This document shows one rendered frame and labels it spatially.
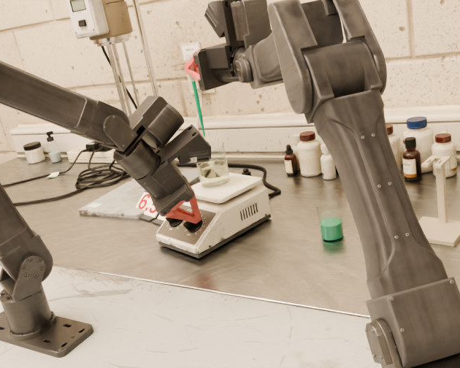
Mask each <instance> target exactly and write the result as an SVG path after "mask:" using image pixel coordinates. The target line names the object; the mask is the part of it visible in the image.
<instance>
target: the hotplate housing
mask: <svg viewBox="0 0 460 368"><path fill-rule="evenodd" d="M196 200H197V204H198V207H199V209H201V210H206V211H210V212H215V213H216V215H215V217H214V218H213V219H212V221H211V222H210V224H209V225H208V227H207V228H206V229H205V231H204V232H203V234H202V235H201V236H200V238H199V240H198V241H197V243H196V244H195V245H192V244H189V243H187V242H183V241H180V240H178V239H174V238H171V237H168V236H165V235H163V234H159V233H158V231H157V233H156V239H157V241H158V243H159V244H160V245H163V246H165V247H167V248H171V249H173V250H177V251H179V252H181V253H185V254H188V255H190V256H193V257H196V258H201V257H202V256H204V255H206V254H208V253H209V252H211V251H213V250H214V249H216V248H219V247H220V246H221V245H224V244H225V243H227V242H229V241H230V240H232V239H234V238H235V237H238V236H239V235H241V234H243V233H245V232H246V231H248V230H250V229H251V228H253V227H255V226H257V225H259V224H260V223H262V222H264V221H265V220H267V219H269V218H271V214H270V213H271V209H270V204H269V196H268V191H267V188H265V186H261V185H257V186H255V187H253V188H251V189H249V190H247V191H245V192H243V193H241V194H239V195H237V196H235V197H233V198H231V199H229V200H228V201H226V202H223V203H214V202H209V201H205V200H201V199H196ZM165 221H166V220H165ZM165 221H164V222H165ZM163 224H164V223H163ZM163 224H162V225H163ZM162 225H161V226H162ZM159 229H160V228H159Z"/></svg>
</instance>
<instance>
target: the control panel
mask: <svg viewBox="0 0 460 368"><path fill-rule="evenodd" d="M180 208H182V209H184V210H186V211H188V212H193V210H192V209H191V207H189V206H186V205H183V204H182V205H181V206H180ZM199 211H200V214H201V217H202V226H201V228H200V229H199V230H198V231H196V232H194V233H190V232H189V231H188V230H187V229H186V228H185V227H184V226H183V224H184V223H185V222H186V221H182V223H181V224H180V225H179V226H176V227H171V226H170V225H169V222H168V221H167V220H166V221H165V222H164V224H163V225H162V226H161V228H160V229H159V230H158V233H159V234H163V235H165V236H168V237H171V238H174V239H178V240H180V241H183V242H187V243H189V244H192V245H195V244H196V243H197V241H198V240H199V238H200V236H201V235H202V234H203V232H204V231H205V229H206V228H207V227H208V225H209V224H210V222H211V221H212V219H213V218H214V217H215V215H216V213H215V212H210V211H206V210H201V209H199Z"/></svg>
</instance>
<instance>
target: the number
mask: <svg viewBox="0 0 460 368"><path fill-rule="evenodd" d="M136 207H137V208H140V209H142V210H144V211H145V212H148V213H150V214H153V215H156V213H157V212H156V209H155V207H154V205H153V202H152V199H151V198H150V194H149V193H145V192H144V194H143V195H142V198H141V199H140V201H139V203H138V205H137V206H136Z"/></svg>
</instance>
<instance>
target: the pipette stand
mask: <svg viewBox="0 0 460 368"><path fill-rule="evenodd" d="M450 159H451V157H450V156H430V157H429V158H428V159H427V160H425V161H424V162H423V163H422V165H421V167H427V168H428V167H429V166H430V165H431V164H432V163H434V162H435V165H434V168H435V169H436V181H437V206H438V218H430V217H424V216H423V217H422V218H421V219H420V220H419V221H418V222H419V223H420V225H421V228H422V230H423V232H424V234H425V236H426V238H427V239H428V241H429V243H432V244H438V245H447V246H452V247H454V246H455V245H456V243H457V242H458V241H459V240H460V221H455V220H449V219H448V208H447V194H446V179H445V164H446V163H447V162H448V161H449V160H450Z"/></svg>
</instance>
